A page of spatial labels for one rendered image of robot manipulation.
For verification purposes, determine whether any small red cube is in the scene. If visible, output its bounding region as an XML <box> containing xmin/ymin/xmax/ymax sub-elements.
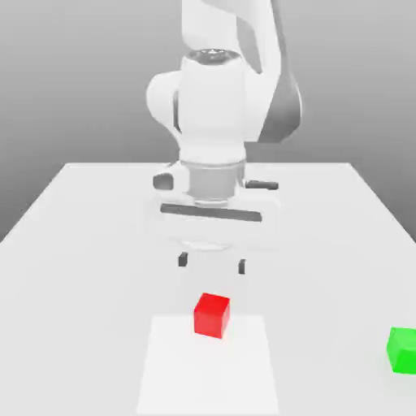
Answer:
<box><xmin>193</xmin><ymin>292</ymin><xmax>231</xmax><ymax>340</ymax></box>

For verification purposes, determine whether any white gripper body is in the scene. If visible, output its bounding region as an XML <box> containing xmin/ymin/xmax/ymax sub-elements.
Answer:
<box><xmin>148</xmin><ymin>193</ymin><xmax>281</xmax><ymax>252</ymax></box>

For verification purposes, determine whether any small green cube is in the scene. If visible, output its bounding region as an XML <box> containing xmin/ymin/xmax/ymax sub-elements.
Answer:
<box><xmin>385</xmin><ymin>326</ymin><xmax>416</xmax><ymax>375</ymax></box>

